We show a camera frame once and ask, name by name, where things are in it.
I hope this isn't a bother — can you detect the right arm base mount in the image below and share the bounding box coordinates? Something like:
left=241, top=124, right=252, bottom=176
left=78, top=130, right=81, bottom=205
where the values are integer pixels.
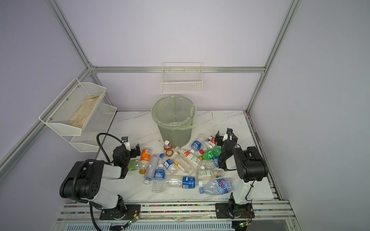
left=215, top=203, right=255, bottom=219

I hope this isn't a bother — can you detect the upright blue label bottle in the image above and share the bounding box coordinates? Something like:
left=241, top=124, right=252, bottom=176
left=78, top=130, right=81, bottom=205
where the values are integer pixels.
left=151, top=164, right=166, bottom=193

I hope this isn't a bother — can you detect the green label clear bottle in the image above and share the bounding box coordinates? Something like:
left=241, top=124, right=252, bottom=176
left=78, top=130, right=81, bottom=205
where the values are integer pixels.
left=128, top=159, right=139, bottom=171

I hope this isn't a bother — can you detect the aluminium front rail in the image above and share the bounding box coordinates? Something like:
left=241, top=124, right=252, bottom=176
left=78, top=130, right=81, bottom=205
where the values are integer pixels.
left=57, top=200, right=296, bottom=223

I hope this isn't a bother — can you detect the crushed clear bottle white cap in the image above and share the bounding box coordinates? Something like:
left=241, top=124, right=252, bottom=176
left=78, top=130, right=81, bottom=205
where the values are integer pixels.
left=144, top=155, right=160, bottom=185

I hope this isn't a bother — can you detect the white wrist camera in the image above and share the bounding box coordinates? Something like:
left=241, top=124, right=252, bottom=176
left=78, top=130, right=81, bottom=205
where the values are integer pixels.
left=226, top=128, right=234, bottom=140
left=121, top=136, right=131, bottom=151

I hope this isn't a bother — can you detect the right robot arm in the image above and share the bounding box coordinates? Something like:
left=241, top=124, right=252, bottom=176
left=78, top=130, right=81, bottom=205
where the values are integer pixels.
left=215, top=128, right=269, bottom=205

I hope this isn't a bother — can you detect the red label tea bottle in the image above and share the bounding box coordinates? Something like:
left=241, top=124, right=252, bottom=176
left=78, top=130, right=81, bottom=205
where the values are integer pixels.
left=163, top=140, right=173, bottom=157

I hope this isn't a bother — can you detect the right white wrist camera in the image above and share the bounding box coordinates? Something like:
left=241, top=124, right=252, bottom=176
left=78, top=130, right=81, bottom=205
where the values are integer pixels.
left=226, top=128, right=234, bottom=140

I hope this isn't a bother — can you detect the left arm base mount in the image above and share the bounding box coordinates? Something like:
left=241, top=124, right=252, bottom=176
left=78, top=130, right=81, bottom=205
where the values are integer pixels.
left=99, top=204, right=141, bottom=220

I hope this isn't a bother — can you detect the blue label bottle right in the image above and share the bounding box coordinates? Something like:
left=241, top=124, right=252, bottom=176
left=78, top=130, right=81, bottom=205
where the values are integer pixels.
left=199, top=157, right=219, bottom=169

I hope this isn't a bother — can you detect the clear yellow label bottle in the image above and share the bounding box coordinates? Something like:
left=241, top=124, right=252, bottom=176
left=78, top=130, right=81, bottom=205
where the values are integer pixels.
left=173, top=155, right=194, bottom=175

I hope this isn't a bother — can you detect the green soda bottle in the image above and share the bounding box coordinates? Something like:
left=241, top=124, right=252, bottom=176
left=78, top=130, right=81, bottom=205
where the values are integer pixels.
left=199, top=146, right=221, bottom=160

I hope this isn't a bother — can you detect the red white label bottle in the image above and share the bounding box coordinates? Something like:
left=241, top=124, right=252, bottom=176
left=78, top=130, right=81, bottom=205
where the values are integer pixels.
left=174, top=146, right=200, bottom=169

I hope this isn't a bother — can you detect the large crushed purple label bottle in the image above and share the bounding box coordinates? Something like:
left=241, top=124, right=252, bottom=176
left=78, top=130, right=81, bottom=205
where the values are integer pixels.
left=199, top=178, right=235, bottom=195

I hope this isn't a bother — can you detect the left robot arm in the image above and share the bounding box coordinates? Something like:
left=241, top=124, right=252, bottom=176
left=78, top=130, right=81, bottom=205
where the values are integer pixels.
left=59, top=143, right=141, bottom=211

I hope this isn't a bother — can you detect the white wire wall basket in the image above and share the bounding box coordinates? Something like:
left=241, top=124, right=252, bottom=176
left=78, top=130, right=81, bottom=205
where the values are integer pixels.
left=160, top=62, right=203, bottom=93

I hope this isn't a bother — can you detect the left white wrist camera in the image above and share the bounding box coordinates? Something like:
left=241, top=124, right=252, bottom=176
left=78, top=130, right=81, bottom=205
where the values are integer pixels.
left=121, top=136, right=131, bottom=151

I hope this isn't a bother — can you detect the white mesh two-tier shelf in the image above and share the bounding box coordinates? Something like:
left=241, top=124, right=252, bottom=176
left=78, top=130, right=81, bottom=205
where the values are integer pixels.
left=39, top=79, right=117, bottom=153

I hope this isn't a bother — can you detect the grey mesh waste bin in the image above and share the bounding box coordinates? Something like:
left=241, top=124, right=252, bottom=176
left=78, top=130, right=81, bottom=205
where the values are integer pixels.
left=151, top=95, right=197, bottom=147

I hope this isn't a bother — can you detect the orange label bottle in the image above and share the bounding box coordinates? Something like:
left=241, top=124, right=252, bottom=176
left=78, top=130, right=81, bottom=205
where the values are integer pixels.
left=139, top=149, right=151, bottom=175

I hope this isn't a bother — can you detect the beige cloth in shelf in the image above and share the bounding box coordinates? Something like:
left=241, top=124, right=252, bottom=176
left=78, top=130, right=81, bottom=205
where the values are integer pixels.
left=67, top=93, right=102, bottom=129

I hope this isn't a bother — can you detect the long clear blue label bottle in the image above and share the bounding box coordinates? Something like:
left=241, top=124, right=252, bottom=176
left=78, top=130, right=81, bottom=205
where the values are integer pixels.
left=166, top=175, right=203, bottom=189

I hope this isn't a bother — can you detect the red label crushed bottle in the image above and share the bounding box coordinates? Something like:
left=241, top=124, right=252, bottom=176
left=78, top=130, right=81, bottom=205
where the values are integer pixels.
left=199, top=136, right=216, bottom=155

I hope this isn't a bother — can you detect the small blue label bottle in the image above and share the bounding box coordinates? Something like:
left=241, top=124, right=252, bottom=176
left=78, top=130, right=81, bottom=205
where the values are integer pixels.
left=160, top=154, right=179, bottom=174

